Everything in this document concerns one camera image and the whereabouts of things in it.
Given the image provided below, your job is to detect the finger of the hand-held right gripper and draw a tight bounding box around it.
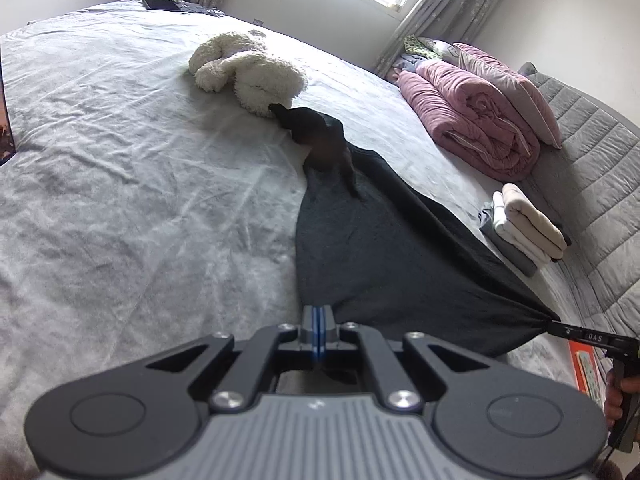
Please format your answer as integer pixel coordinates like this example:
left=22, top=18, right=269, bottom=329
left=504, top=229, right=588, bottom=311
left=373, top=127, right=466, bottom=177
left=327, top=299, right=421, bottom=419
left=546, top=321, right=583, bottom=342

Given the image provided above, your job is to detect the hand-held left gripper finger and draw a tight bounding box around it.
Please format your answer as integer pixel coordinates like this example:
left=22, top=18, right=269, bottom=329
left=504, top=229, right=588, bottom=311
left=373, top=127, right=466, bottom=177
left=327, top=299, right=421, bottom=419
left=317, top=305, right=493, bottom=413
left=142, top=305, right=318, bottom=413

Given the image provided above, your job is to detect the black T-shirt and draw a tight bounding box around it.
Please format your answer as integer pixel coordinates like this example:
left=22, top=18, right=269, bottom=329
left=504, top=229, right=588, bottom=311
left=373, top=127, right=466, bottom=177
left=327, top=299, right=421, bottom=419
left=268, top=102, right=561, bottom=386

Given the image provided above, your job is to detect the person's right hand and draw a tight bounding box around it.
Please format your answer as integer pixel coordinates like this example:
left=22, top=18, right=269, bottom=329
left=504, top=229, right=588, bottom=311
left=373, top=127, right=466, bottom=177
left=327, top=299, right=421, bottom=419
left=604, top=367, right=640, bottom=428

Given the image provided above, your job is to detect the red book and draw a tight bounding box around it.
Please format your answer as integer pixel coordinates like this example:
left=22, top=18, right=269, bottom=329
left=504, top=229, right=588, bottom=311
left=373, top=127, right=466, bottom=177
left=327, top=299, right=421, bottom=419
left=570, top=340, right=608, bottom=408

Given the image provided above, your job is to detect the folded grey knit garment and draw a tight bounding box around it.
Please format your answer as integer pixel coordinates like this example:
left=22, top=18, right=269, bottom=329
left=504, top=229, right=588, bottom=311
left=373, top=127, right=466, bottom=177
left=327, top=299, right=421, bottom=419
left=478, top=202, right=538, bottom=277

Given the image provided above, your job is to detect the folded beige garment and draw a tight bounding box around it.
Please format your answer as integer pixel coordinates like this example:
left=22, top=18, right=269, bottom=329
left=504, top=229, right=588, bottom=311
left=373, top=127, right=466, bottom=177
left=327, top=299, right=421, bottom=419
left=501, top=183, right=568, bottom=262

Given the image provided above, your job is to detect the folded white garment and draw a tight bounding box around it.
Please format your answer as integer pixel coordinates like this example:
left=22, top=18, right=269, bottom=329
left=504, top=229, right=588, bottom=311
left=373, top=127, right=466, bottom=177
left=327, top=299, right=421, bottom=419
left=492, top=191, right=551, bottom=267

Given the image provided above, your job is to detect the folded pink quilt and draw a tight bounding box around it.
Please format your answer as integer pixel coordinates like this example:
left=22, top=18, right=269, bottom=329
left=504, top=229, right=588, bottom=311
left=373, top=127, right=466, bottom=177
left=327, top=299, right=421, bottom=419
left=397, top=58, right=543, bottom=182

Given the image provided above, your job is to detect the pink and grey pillow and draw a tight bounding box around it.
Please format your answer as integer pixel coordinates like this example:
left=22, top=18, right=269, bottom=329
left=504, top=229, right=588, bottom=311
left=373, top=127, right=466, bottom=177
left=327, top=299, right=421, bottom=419
left=452, top=42, right=563, bottom=150

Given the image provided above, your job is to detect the white plush dog toy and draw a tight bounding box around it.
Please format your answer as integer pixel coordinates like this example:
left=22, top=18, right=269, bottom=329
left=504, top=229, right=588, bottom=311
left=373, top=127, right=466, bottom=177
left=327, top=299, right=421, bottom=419
left=188, top=29, right=308, bottom=120

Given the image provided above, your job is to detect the floral cloth pile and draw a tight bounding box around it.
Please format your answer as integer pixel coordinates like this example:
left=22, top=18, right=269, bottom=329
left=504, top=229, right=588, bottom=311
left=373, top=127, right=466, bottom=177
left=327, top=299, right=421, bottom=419
left=395, top=35, right=463, bottom=73

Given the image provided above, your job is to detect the phone with lit screen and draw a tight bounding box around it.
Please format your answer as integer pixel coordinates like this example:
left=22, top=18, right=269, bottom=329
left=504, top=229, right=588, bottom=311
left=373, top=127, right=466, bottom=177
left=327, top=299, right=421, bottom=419
left=0, top=77, right=18, bottom=167

